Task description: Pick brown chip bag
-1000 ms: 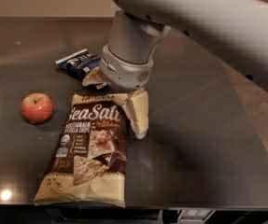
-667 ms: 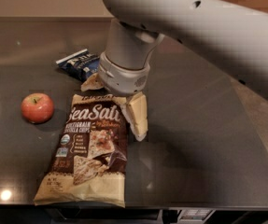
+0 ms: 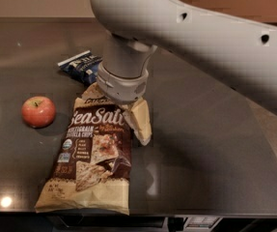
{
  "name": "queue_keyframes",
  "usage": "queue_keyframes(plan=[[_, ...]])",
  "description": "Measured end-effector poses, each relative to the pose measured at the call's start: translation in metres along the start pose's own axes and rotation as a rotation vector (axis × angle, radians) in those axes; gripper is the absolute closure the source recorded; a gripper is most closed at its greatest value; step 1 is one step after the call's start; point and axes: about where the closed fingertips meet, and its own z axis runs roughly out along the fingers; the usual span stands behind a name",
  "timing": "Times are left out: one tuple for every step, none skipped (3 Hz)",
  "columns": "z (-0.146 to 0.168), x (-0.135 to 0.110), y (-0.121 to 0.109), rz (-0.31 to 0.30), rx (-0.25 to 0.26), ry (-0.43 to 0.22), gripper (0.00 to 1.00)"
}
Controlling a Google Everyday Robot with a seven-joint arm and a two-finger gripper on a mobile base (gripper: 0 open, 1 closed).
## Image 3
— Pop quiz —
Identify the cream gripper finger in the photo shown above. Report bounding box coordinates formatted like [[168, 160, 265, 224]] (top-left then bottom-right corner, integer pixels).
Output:
[[121, 98, 152, 146], [82, 82, 107, 101]]

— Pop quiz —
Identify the brown sea salt chip bag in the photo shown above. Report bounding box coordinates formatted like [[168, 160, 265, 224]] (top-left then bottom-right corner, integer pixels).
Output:
[[34, 96, 134, 216]]

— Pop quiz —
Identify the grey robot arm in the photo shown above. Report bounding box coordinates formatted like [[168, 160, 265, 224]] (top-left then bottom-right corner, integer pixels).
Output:
[[90, 0, 277, 115]]

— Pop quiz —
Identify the blue chip bag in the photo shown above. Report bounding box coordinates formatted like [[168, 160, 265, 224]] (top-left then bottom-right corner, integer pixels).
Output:
[[58, 50, 102, 86]]

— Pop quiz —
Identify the red apple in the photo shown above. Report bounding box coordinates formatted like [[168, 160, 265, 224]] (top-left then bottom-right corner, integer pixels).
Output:
[[21, 96, 56, 128]]

